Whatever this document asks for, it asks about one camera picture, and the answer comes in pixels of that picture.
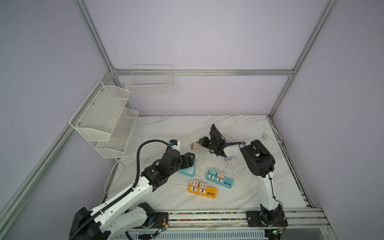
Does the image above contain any white cable of purple strip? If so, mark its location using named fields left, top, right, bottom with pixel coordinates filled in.
left=196, top=112, right=283, bottom=190

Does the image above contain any white two-tier mesh shelf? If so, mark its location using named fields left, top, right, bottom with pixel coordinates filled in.
left=69, top=82, right=139, bottom=159

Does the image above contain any blue power strip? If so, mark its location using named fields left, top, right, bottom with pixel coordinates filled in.
left=206, top=172, right=235, bottom=189

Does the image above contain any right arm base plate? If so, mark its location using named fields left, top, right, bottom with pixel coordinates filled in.
left=246, top=210, right=288, bottom=228

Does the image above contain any white wire basket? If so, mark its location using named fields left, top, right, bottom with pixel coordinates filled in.
left=126, top=65, right=174, bottom=97

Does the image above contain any green plug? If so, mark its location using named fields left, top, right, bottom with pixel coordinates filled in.
left=209, top=168, right=217, bottom=177

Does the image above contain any pink plug orange left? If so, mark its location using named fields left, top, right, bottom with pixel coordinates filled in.
left=191, top=180, right=199, bottom=188

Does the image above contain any pink plug on blue strip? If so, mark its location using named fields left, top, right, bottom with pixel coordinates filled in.
left=217, top=172, right=225, bottom=180

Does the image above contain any pink plug orange right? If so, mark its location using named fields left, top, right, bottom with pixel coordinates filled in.
left=199, top=183, right=207, bottom=191

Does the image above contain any aluminium frame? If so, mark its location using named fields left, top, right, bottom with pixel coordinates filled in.
left=0, top=0, right=384, bottom=223

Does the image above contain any pink plug orange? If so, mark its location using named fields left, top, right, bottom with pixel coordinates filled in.
left=191, top=180, right=199, bottom=188
left=199, top=183, right=207, bottom=191

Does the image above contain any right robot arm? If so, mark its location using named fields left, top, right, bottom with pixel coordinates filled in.
left=199, top=124, right=284, bottom=226

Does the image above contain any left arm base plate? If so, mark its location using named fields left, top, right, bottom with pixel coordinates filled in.
left=141, top=212, right=169, bottom=229

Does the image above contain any aluminium front rail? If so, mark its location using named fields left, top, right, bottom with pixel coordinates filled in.
left=79, top=208, right=338, bottom=240

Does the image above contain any teal triangular power strip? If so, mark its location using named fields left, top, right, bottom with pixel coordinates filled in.
left=178, top=161, right=196, bottom=178

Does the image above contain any white cable of orange strip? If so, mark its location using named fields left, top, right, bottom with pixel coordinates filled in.
left=149, top=184, right=190, bottom=208

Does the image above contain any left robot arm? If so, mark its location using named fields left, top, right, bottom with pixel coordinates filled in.
left=69, top=140, right=196, bottom=240

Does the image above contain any orange power strip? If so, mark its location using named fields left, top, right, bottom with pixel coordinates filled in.
left=188, top=185, right=218, bottom=199

